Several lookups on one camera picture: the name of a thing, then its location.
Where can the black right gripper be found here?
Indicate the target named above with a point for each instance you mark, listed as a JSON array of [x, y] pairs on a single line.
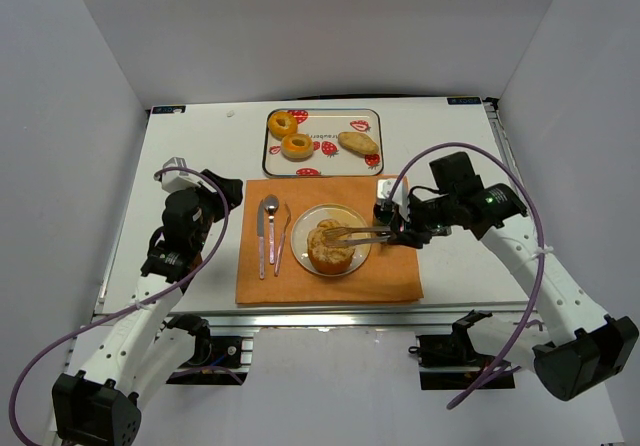
[[404, 229]]

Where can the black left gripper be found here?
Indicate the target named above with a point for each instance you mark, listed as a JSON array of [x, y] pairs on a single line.
[[220, 192]]

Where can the metal serving tongs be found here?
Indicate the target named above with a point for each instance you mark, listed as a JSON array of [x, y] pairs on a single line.
[[355, 236]]

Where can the large orange swirl bread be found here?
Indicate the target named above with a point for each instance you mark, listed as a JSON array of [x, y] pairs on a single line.
[[328, 260]]

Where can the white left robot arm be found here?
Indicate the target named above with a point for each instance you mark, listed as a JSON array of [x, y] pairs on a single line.
[[102, 403]]

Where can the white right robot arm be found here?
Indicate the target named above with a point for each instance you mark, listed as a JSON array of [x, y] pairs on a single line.
[[576, 346]]

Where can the flat oval bread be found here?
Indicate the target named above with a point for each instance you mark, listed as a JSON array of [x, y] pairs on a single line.
[[358, 142]]

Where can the dark green mug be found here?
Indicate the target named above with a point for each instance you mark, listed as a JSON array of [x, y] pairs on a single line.
[[386, 216]]

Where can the cream ceramic plate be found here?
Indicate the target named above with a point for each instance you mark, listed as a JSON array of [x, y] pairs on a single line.
[[309, 220]]

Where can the glazed donut in front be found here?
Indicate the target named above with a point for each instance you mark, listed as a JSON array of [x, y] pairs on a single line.
[[297, 146]]

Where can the glazed donut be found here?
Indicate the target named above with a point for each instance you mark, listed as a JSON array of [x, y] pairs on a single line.
[[281, 124], [297, 146]]

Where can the strawberry pattern tray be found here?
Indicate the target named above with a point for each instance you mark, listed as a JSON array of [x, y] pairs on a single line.
[[329, 157]]

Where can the glazed donut at back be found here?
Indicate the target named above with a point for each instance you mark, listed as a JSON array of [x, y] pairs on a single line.
[[281, 124]]

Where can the orange cloth placemat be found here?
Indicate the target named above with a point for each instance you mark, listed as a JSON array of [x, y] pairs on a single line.
[[388, 275]]

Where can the pink handled knife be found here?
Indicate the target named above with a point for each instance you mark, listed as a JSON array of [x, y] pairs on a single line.
[[261, 239]]

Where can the aluminium table frame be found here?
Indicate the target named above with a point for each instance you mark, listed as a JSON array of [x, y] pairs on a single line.
[[458, 274]]

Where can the pink handled spoon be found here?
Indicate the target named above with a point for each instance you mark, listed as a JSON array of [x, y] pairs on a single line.
[[271, 205]]

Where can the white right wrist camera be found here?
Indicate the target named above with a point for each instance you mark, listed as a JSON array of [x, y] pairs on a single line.
[[390, 196]]

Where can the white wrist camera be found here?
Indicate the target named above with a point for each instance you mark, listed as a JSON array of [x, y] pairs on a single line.
[[390, 196], [174, 176]]

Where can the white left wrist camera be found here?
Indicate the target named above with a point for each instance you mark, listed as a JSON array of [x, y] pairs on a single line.
[[174, 176]]

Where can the pink handled fork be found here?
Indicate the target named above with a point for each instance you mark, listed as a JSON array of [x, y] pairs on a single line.
[[282, 242]]

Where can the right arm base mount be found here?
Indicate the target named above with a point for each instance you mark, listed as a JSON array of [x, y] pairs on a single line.
[[448, 362]]

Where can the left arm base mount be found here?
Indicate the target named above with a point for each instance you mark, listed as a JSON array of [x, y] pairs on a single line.
[[214, 360]]

